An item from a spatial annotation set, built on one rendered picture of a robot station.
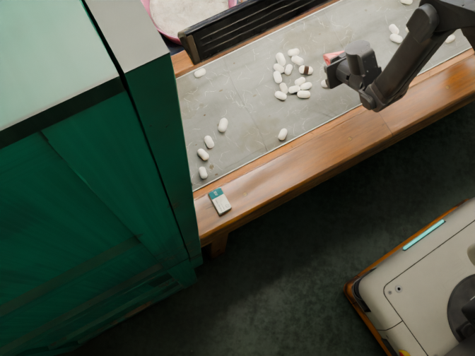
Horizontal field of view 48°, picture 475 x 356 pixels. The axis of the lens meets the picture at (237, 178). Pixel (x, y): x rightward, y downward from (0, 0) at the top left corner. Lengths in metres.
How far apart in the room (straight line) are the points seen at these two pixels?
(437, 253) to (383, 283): 0.22
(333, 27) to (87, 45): 1.29
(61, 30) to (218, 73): 1.16
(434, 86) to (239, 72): 0.53
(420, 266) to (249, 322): 0.66
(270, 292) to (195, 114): 0.90
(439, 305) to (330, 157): 0.76
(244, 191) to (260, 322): 0.84
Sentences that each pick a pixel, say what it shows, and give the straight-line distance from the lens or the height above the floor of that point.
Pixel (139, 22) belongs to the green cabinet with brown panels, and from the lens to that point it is 0.32.
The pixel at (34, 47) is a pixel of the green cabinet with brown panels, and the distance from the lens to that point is 0.32.
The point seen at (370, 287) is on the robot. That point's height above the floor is 0.28.
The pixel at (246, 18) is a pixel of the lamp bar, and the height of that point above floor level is 1.10.
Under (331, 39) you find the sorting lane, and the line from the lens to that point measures 1.55.
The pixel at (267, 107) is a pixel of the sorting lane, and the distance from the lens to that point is 1.43.
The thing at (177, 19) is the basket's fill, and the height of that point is 0.73.
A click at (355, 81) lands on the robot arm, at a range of 1.29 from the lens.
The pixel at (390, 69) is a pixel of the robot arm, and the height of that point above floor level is 1.10.
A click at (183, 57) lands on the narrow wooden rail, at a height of 0.77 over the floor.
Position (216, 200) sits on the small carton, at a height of 0.78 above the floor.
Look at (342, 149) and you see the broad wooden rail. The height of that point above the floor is 0.76.
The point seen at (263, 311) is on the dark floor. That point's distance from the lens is 2.07.
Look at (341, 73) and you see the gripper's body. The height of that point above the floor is 0.89.
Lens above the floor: 2.06
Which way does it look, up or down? 75 degrees down
